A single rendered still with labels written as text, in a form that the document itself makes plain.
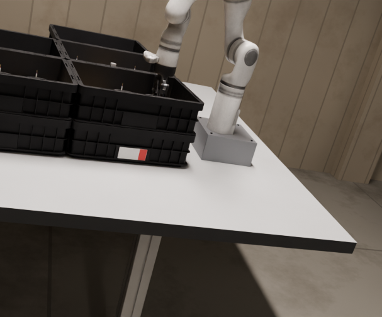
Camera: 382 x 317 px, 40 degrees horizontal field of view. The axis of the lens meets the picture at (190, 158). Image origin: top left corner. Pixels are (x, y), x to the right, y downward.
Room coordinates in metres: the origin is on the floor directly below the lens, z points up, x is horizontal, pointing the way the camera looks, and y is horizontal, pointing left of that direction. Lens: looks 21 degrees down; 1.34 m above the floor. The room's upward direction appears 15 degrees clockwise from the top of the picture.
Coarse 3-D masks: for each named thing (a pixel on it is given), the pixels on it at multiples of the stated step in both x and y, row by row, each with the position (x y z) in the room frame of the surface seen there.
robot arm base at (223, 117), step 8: (224, 88) 1.76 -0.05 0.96; (232, 88) 1.75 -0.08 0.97; (216, 96) 1.78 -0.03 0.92; (224, 96) 1.76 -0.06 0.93; (232, 96) 1.76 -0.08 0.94; (240, 96) 1.77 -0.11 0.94; (216, 104) 1.77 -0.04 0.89; (224, 104) 1.76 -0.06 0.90; (232, 104) 1.76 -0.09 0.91; (216, 112) 1.76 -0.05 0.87; (224, 112) 1.75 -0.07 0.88; (232, 112) 1.76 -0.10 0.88; (208, 120) 1.79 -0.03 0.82; (216, 120) 1.76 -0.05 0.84; (224, 120) 1.76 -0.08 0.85; (232, 120) 1.77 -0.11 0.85; (208, 128) 1.77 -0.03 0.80; (216, 128) 1.76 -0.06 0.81; (224, 128) 1.76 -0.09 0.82; (232, 128) 1.79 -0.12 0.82
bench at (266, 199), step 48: (0, 192) 1.12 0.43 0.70; (48, 192) 1.18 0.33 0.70; (96, 192) 1.25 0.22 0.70; (144, 192) 1.33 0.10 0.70; (192, 192) 1.42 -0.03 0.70; (240, 192) 1.51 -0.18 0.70; (288, 192) 1.62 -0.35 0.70; (144, 240) 1.23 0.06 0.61; (240, 240) 1.26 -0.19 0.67; (288, 240) 1.31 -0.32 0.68; (336, 240) 1.36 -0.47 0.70; (144, 288) 1.24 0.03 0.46
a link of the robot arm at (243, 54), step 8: (240, 40) 1.79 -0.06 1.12; (232, 48) 1.78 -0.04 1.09; (240, 48) 1.75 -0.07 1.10; (248, 48) 1.75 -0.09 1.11; (256, 48) 1.78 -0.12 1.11; (232, 56) 1.77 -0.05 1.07; (240, 56) 1.74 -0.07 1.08; (248, 56) 1.75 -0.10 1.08; (256, 56) 1.78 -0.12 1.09; (240, 64) 1.75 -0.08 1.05; (248, 64) 1.76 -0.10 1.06; (232, 72) 1.75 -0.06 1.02; (240, 72) 1.75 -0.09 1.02; (248, 72) 1.77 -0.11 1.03; (224, 80) 1.77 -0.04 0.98; (232, 80) 1.75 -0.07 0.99; (240, 80) 1.76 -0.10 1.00; (248, 80) 1.78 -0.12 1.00; (240, 88) 1.76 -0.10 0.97
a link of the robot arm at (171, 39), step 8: (168, 24) 1.74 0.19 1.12; (176, 24) 1.73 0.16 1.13; (184, 24) 1.73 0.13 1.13; (168, 32) 1.69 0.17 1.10; (176, 32) 1.70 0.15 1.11; (184, 32) 1.72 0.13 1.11; (160, 40) 1.70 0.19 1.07; (168, 40) 1.68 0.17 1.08; (176, 40) 1.68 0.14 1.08; (168, 48) 1.68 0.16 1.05; (176, 48) 1.69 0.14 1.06
